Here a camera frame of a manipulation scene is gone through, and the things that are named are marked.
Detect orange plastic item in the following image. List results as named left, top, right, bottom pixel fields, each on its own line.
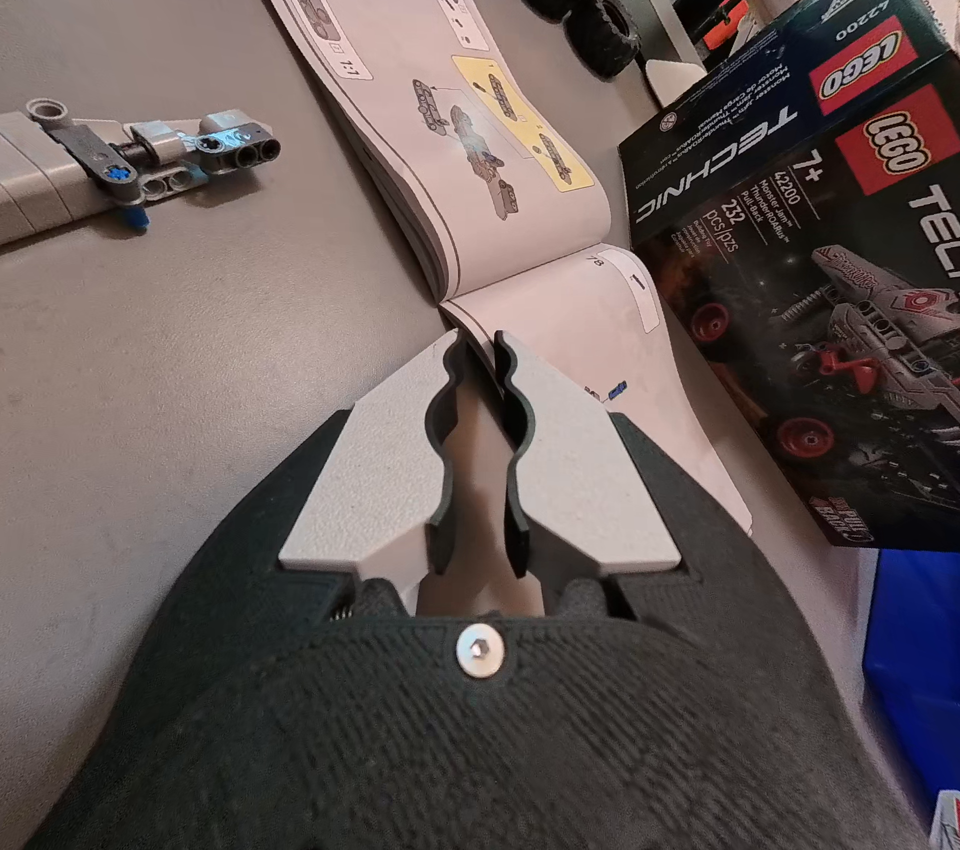
left=705, top=0, right=755, bottom=50

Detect grey desk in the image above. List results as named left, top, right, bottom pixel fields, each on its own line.
left=0, top=0, right=935, bottom=850

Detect dark toy set box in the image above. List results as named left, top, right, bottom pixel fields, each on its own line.
left=617, top=0, right=960, bottom=552

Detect white plastic piece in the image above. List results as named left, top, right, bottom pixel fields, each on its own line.
left=645, top=59, right=708, bottom=107

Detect instruction booklet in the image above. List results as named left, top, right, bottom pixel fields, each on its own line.
left=208, top=0, right=753, bottom=537

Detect blue plastic bin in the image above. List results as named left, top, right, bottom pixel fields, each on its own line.
left=861, top=548, right=960, bottom=824

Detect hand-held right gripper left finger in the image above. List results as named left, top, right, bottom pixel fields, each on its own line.
left=277, top=328, right=460, bottom=617

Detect grey brick assembly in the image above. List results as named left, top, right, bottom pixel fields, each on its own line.
left=0, top=98, right=283, bottom=248

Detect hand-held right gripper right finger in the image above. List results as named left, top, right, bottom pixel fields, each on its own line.
left=495, top=331, right=684, bottom=617

